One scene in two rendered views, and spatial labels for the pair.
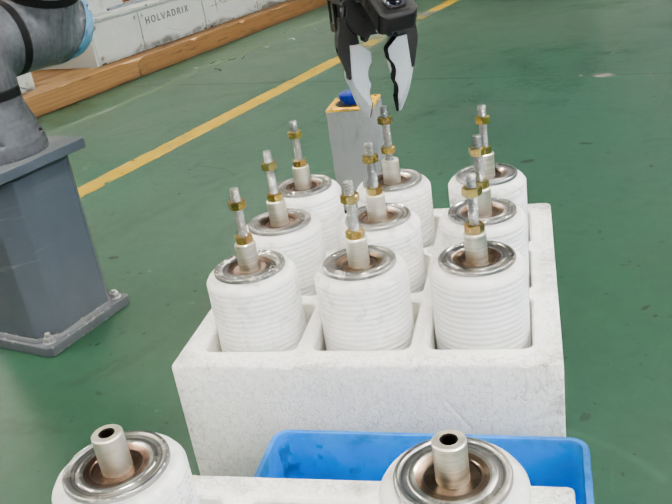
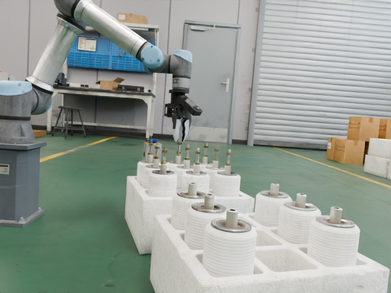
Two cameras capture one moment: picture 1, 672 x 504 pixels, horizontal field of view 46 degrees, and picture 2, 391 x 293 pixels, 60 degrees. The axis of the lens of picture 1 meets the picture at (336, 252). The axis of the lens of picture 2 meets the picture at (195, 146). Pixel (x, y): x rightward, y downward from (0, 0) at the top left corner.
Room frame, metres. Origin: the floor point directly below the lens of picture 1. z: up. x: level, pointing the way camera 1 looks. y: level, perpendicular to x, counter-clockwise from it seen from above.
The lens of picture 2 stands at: (-0.23, 0.65, 0.45)
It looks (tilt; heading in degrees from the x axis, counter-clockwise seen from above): 5 degrees down; 325
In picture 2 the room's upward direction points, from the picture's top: 4 degrees clockwise
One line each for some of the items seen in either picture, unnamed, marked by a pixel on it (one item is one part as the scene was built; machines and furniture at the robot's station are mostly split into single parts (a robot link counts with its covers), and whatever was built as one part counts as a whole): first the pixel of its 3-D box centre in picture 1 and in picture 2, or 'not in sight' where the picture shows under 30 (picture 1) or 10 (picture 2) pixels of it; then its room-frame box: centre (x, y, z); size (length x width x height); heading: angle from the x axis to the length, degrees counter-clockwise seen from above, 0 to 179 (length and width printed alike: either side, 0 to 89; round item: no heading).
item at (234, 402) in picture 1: (393, 338); (183, 208); (0.85, -0.05, 0.09); 0.39 x 0.39 x 0.18; 74
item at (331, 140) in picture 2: not in sight; (341, 149); (2.50, -3.65, 0.15); 0.30 x 0.24 x 0.30; 57
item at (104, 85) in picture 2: not in sight; (110, 84); (5.37, -1.38, 0.87); 0.40 x 0.30 x 0.23; 44
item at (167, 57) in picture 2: not in sight; (157, 63); (1.02, 0.01, 0.65); 0.11 x 0.11 x 0.08; 54
